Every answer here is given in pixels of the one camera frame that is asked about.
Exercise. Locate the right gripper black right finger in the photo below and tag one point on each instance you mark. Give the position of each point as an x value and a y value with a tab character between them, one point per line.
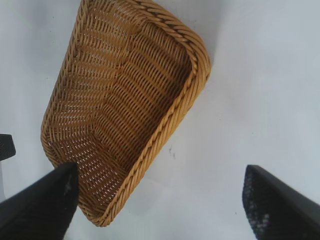
280	212

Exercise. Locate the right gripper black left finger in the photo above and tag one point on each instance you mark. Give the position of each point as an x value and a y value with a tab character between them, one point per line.
40	207

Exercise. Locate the black textured finger of the left gripper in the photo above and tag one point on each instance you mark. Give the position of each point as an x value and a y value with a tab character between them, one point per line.
6	147

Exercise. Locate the tan woven wicker basket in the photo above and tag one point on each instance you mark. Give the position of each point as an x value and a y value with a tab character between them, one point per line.
120	87

